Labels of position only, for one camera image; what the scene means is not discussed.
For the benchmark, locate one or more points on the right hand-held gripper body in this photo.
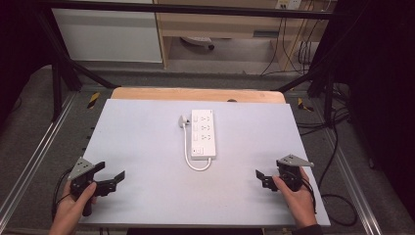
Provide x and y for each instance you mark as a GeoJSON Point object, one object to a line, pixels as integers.
{"type": "Point", "coordinates": [290, 173]}

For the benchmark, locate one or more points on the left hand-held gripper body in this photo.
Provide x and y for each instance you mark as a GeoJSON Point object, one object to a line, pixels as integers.
{"type": "Point", "coordinates": [81, 169]}

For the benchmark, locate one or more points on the person's right hand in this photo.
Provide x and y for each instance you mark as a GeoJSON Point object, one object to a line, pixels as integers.
{"type": "Point", "coordinates": [301, 205]}

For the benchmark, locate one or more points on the person's left hand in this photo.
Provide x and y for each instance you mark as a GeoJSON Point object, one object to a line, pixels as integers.
{"type": "Point", "coordinates": [67, 215]}

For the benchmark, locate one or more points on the yellow black tape strip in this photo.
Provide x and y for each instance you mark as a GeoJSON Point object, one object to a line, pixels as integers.
{"type": "Point", "coordinates": [93, 100]}
{"type": "Point", "coordinates": [303, 105]}

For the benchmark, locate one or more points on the white power strip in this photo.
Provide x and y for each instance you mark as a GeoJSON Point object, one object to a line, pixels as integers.
{"type": "Point", "coordinates": [203, 140]}

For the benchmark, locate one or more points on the white power plug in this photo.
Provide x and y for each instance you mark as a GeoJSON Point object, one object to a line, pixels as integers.
{"type": "Point", "coordinates": [183, 120]}

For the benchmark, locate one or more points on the black metal stand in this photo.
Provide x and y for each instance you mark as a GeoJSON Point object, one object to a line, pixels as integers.
{"type": "Point", "coordinates": [326, 78]}
{"type": "Point", "coordinates": [58, 71]}

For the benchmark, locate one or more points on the wooden table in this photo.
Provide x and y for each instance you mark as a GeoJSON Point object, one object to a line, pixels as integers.
{"type": "Point", "coordinates": [195, 95]}

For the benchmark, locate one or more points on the black curtain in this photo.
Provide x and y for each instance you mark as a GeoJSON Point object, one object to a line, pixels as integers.
{"type": "Point", "coordinates": [381, 98]}
{"type": "Point", "coordinates": [19, 49]}

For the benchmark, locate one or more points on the white cabinet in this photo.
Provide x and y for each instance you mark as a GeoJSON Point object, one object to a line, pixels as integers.
{"type": "Point", "coordinates": [107, 36]}

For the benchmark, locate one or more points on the grey chair base leg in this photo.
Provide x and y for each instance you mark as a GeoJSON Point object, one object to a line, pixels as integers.
{"type": "Point", "coordinates": [197, 40]}

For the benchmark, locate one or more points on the wooden desk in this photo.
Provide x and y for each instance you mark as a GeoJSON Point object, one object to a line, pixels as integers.
{"type": "Point", "coordinates": [221, 26]}

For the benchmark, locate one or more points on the aluminium rail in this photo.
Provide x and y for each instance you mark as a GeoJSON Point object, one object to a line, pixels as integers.
{"type": "Point", "coordinates": [355, 182]}
{"type": "Point", "coordinates": [36, 153]}

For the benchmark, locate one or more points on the white wall socket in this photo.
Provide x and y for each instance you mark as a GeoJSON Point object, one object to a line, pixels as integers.
{"type": "Point", "coordinates": [288, 4]}

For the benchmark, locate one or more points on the black metal frame bar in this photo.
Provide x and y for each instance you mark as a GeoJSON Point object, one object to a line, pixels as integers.
{"type": "Point", "coordinates": [195, 10]}

